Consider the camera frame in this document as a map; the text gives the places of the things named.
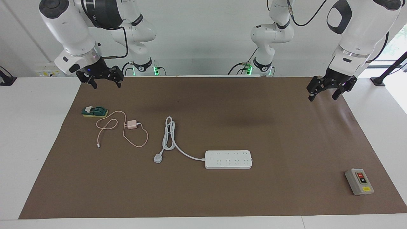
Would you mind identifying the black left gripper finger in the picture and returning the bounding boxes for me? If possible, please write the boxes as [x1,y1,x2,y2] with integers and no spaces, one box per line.
[332,86,346,101]
[307,86,322,102]

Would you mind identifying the pink charging cable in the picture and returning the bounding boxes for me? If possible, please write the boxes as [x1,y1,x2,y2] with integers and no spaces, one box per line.
[96,110,149,149]

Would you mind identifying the white power strip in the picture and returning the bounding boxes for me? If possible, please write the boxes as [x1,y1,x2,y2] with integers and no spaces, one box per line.
[204,150,253,170]

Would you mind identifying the brown table mat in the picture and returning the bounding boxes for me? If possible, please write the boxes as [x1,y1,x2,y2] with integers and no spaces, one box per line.
[18,76,407,220]

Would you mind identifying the black base cable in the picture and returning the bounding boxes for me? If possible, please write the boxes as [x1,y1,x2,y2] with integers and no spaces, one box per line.
[120,61,134,77]
[227,48,259,76]

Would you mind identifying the green knife switch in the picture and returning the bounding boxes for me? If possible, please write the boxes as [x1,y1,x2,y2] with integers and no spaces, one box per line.
[81,106,109,119]

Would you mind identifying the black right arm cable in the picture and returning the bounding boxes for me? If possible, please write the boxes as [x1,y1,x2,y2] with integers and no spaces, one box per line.
[102,25,129,61]

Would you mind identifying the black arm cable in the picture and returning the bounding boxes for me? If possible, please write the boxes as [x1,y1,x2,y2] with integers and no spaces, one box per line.
[102,25,129,61]
[286,0,390,64]

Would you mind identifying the white wall outlet box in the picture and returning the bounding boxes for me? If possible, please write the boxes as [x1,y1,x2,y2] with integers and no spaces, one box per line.
[34,61,66,78]

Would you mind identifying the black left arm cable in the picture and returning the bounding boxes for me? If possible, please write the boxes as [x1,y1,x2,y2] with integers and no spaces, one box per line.
[286,0,390,64]

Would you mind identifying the black clamp mount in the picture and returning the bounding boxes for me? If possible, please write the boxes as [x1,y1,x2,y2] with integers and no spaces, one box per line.
[0,66,17,87]

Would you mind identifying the white power strip cord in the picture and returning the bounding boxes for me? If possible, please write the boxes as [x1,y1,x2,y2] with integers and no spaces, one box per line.
[153,116,206,164]

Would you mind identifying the grey push-button switch box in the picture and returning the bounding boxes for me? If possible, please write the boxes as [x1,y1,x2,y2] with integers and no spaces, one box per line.
[345,168,375,196]

